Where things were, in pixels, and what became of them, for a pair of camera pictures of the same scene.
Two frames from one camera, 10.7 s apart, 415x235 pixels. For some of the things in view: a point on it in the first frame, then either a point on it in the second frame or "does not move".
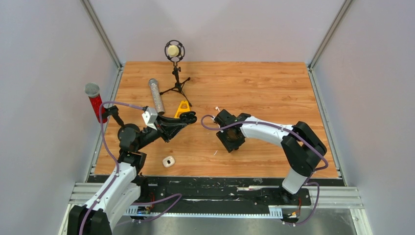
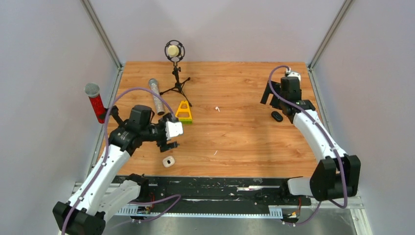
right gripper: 230,146 -> 276,87
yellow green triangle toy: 180,110 does not move
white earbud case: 168,161 does not move
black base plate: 220,192 does not move
